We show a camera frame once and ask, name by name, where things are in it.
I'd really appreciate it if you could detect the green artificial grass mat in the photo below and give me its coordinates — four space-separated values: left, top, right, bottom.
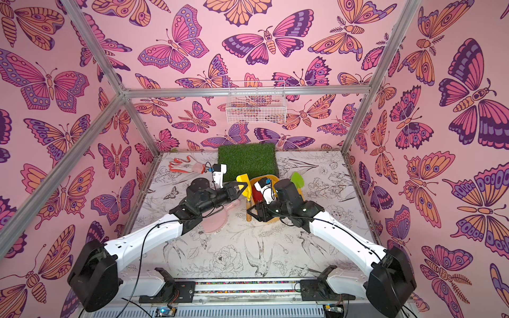
218 143 279 182

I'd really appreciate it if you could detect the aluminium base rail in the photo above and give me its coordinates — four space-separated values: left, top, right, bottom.
79 276 418 318

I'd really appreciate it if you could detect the green shovel yellow handle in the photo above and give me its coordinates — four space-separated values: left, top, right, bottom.
290 172 305 189

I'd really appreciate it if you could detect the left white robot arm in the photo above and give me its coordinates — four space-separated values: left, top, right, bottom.
67 178 250 313

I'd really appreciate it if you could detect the red white gardening glove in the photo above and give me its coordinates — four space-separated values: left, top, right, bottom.
168 155 212 174

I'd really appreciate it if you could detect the yellow plastic storage box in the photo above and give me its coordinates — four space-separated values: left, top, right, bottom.
247 176 305 223

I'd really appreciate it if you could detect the white wire basket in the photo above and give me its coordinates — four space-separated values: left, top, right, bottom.
224 79 288 125

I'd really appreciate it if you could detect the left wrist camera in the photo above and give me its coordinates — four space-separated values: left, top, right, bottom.
212 164 227 188

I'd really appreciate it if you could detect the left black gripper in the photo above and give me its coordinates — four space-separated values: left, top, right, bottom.
197 183 247 217

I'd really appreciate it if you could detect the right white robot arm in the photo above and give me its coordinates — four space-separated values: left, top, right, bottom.
252 178 417 317

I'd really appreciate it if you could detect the pink plastic dustpan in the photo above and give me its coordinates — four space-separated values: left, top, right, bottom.
201 201 240 234

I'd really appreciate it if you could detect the red shovel wooden handle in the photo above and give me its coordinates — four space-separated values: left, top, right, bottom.
252 188 264 204

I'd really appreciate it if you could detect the yellow shovel wooden handle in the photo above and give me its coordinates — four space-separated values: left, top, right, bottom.
236 174 253 208

